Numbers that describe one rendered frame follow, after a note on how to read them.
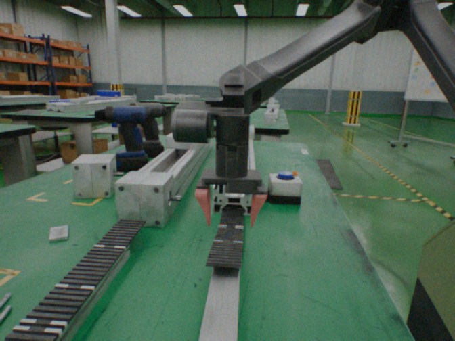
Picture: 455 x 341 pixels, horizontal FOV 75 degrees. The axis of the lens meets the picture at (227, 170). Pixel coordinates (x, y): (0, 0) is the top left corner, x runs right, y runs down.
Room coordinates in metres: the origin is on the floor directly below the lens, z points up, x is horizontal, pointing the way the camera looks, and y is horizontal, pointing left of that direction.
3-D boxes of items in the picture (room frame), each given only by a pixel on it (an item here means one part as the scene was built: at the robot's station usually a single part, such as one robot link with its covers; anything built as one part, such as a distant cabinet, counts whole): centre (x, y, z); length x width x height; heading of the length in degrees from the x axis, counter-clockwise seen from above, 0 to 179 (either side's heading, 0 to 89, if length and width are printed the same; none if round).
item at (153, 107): (1.21, 0.36, 0.89); 0.20 x 0.08 x 0.22; 109
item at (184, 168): (1.05, 0.15, 0.82); 0.80 x 0.10 x 0.09; 177
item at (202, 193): (0.50, 0.02, 0.87); 0.07 x 0.07 x 0.09; 89
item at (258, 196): (0.50, -0.03, 0.87); 0.07 x 0.07 x 0.09; 89
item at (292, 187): (0.75, -0.15, 0.81); 0.10 x 0.08 x 0.06; 87
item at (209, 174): (0.50, -0.01, 0.94); 0.10 x 0.07 x 0.07; 89
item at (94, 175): (0.77, 0.34, 0.83); 0.11 x 0.10 x 0.10; 102
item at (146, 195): (0.61, 0.16, 0.83); 0.12 x 0.09 x 0.10; 87
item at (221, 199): (1.04, -0.04, 0.82); 0.80 x 0.10 x 0.09; 177
